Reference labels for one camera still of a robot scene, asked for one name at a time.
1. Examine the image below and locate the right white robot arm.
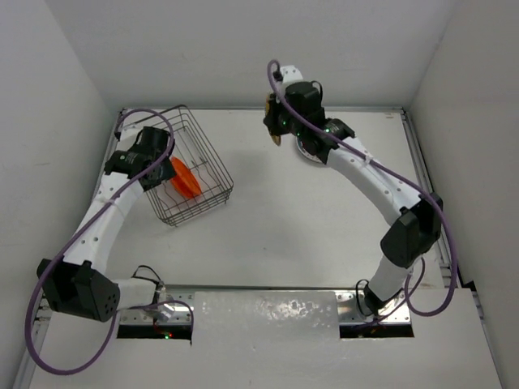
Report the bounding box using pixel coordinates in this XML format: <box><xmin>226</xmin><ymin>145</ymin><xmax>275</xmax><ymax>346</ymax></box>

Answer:
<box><xmin>264</xmin><ymin>60</ymin><xmax>443</xmax><ymax>316</ymax></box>

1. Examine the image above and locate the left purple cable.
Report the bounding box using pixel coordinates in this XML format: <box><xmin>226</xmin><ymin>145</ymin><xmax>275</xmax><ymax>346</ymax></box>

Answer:
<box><xmin>24</xmin><ymin>108</ymin><xmax>195</xmax><ymax>374</ymax></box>

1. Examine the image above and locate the dark plate with gold pattern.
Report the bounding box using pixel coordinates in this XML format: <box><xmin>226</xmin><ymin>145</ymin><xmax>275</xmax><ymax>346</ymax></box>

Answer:
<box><xmin>263</xmin><ymin>93</ymin><xmax>281</xmax><ymax>146</ymax></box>

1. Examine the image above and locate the orange plate front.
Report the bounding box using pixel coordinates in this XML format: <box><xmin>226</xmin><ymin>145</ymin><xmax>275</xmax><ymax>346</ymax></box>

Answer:
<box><xmin>169</xmin><ymin>156</ymin><xmax>202</xmax><ymax>199</ymax></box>

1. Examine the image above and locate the grey wire dish rack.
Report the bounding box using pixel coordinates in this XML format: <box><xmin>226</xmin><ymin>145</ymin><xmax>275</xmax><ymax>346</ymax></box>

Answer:
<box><xmin>117</xmin><ymin>105</ymin><xmax>234</xmax><ymax>226</ymax></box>

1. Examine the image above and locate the aluminium table edge rail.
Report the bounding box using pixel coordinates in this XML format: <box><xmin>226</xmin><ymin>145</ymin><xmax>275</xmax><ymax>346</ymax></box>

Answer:
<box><xmin>401</xmin><ymin>109</ymin><xmax>485</xmax><ymax>324</ymax></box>

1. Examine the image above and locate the white plate with teal rim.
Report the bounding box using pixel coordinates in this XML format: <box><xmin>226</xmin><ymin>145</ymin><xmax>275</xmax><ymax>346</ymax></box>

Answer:
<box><xmin>296</xmin><ymin>137</ymin><xmax>329</xmax><ymax>165</ymax></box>

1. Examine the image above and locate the white front cover board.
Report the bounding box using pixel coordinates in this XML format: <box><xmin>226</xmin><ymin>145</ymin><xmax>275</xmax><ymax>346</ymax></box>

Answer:
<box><xmin>31</xmin><ymin>290</ymin><xmax>500</xmax><ymax>388</ymax></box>

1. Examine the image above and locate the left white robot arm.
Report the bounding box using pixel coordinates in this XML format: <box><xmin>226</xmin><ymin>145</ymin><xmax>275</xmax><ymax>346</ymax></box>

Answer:
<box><xmin>36</xmin><ymin>126</ymin><xmax>175</xmax><ymax>323</ymax></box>

